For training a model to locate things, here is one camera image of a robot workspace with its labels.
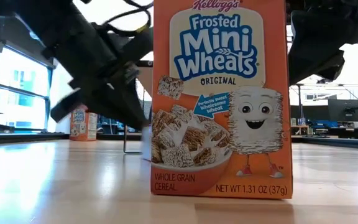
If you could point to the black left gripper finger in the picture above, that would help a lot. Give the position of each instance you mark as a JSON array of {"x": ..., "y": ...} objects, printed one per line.
[{"x": 117, "y": 99}]

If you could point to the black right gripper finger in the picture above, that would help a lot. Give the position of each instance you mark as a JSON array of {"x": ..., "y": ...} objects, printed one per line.
[{"x": 312, "y": 63}]

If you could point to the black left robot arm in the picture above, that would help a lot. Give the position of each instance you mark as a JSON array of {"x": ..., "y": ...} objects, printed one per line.
[{"x": 51, "y": 25}]

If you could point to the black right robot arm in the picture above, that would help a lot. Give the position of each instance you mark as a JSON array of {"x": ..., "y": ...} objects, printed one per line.
[{"x": 337, "y": 4}]

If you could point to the black computer monitor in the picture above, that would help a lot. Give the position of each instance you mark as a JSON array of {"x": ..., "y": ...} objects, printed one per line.
[{"x": 346, "y": 110}]

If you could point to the yellow tape tag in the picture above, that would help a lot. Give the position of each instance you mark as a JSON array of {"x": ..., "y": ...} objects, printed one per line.
[{"x": 143, "y": 28}]

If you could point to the small wooden table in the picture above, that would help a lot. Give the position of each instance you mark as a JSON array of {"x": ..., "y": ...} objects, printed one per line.
[{"x": 300, "y": 126}]

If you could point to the large glass window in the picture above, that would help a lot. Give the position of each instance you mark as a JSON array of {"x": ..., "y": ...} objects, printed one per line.
[{"x": 20, "y": 105}]

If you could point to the wooden shelf with black frame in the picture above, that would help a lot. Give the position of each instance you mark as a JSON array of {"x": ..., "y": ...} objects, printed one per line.
[{"x": 146, "y": 81}]

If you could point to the black metal gantry frame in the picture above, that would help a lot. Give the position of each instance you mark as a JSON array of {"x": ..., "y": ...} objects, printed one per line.
[{"x": 299, "y": 99}]

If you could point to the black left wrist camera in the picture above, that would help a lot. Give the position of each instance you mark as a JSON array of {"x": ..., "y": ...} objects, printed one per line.
[{"x": 138, "y": 43}]

